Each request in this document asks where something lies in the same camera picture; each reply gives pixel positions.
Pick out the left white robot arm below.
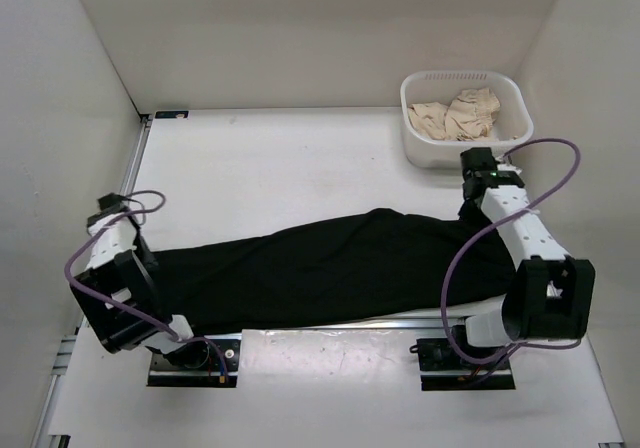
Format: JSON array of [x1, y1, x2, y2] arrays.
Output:
[[70, 193, 215, 370]]

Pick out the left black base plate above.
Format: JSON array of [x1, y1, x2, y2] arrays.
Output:
[[147, 333, 242, 389]]

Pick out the black corner label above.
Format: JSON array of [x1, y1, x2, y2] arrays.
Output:
[[154, 110, 189, 119]]

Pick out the black trousers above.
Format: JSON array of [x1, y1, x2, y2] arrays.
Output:
[[153, 208, 515, 334]]

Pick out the aluminium frame rail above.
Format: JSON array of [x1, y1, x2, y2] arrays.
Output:
[[119, 114, 154, 195]]

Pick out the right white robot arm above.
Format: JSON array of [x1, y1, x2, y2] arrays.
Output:
[[441, 147, 595, 368]]

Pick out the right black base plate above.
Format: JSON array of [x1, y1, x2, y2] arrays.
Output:
[[409, 338, 516, 392]]

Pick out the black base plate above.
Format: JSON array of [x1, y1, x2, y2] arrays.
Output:
[[409, 338, 516, 392], [147, 333, 242, 389]]

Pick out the beige trousers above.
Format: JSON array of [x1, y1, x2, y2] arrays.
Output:
[[408, 87, 501, 141]]

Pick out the white plastic basket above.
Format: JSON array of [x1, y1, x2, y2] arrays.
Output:
[[400, 70, 534, 169]]

